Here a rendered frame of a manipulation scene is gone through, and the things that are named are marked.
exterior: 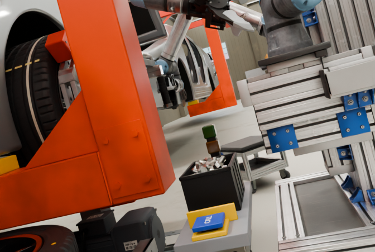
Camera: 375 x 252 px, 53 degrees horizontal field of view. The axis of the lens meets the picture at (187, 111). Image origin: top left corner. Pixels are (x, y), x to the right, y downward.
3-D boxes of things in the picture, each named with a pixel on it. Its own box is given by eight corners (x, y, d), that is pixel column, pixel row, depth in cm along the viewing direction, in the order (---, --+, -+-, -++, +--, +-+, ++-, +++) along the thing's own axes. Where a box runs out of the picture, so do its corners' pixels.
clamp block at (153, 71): (146, 80, 180) (143, 69, 180) (164, 75, 178) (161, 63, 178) (143, 80, 175) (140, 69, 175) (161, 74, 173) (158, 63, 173)
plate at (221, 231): (197, 228, 91) (196, 224, 91) (229, 222, 90) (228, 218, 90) (192, 242, 83) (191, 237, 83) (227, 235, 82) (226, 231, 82)
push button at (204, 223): (198, 226, 91) (196, 217, 91) (226, 220, 89) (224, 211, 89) (193, 237, 84) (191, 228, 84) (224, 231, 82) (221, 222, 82)
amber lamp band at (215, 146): (210, 152, 125) (206, 141, 125) (221, 149, 124) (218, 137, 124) (208, 155, 121) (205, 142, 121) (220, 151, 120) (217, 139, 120)
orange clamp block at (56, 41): (60, 52, 148) (47, 34, 141) (78, 46, 146) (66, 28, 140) (57, 63, 143) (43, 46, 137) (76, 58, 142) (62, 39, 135)
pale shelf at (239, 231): (202, 200, 126) (200, 191, 126) (252, 189, 123) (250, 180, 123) (176, 259, 84) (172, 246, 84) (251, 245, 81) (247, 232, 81)
